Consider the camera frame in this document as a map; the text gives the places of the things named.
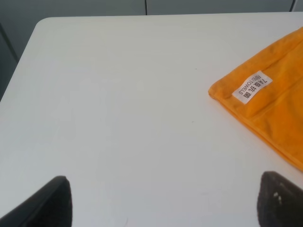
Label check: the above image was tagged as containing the orange towel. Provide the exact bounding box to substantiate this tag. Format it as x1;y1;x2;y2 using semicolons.
208;29;303;170

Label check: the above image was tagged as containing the white towel label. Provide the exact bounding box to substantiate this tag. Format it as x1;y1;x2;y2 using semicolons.
232;71;273;104

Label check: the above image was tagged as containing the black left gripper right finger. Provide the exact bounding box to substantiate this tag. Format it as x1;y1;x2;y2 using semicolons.
257;171;303;227

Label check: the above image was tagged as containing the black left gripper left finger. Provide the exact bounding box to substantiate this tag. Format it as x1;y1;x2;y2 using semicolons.
0;176;72;227

